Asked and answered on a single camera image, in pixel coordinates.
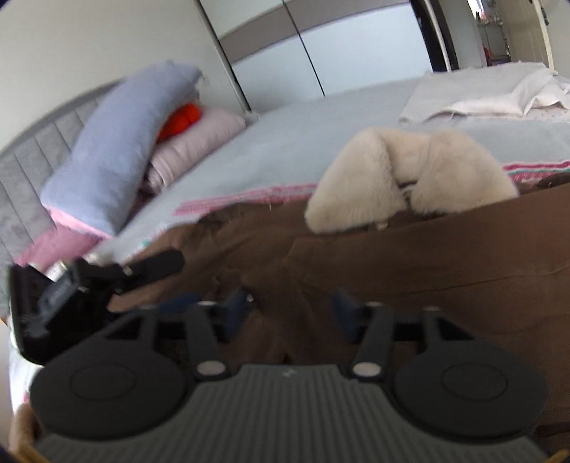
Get sliding door wardrobe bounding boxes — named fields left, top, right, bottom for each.
left=196, top=0, right=448, bottom=115

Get orange plush item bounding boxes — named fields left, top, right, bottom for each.
left=156, top=103, right=202, bottom=144

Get grey padded headboard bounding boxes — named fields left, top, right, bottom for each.
left=0, top=83, right=117, bottom=321

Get brown coat with fur collar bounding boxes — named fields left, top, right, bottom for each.
left=107, top=126, right=570, bottom=456

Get pale pink pillow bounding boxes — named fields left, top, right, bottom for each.
left=143, top=107, right=248, bottom=193

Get long light blue pillow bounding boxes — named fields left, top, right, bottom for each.
left=40, top=61, right=204, bottom=238

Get light blue bed blanket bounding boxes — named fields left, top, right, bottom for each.
left=94, top=75, right=570, bottom=264

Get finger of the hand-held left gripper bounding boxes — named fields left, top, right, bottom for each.
left=119, top=250, right=185, bottom=292
left=157, top=292, right=202, bottom=313

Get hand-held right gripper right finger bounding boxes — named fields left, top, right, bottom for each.
left=331, top=291, right=478, bottom=380

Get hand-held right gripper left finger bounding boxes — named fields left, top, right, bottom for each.
left=105, top=287, right=251, bottom=380

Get white crumpled bed sheet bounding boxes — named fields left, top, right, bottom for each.
left=398, top=61, right=570, bottom=124

